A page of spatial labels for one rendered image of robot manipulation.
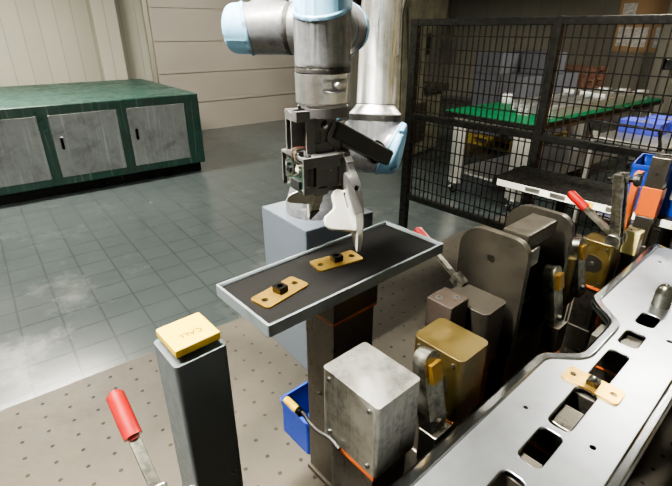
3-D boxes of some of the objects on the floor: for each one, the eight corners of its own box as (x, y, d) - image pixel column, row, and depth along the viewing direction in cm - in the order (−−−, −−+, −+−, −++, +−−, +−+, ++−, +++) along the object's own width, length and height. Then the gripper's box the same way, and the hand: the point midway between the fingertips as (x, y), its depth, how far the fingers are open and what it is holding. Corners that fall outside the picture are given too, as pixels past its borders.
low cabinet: (151, 139, 683) (141, 78, 647) (207, 170, 531) (198, 93, 496) (-32, 163, 560) (-57, 89, 524) (-26, 213, 408) (-61, 114, 373)
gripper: (261, 99, 68) (269, 221, 76) (326, 119, 53) (327, 269, 61) (312, 95, 72) (314, 212, 80) (386, 113, 57) (380, 255, 65)
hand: (336, 234), depth 72 cm, fingers open, 14 cm apart
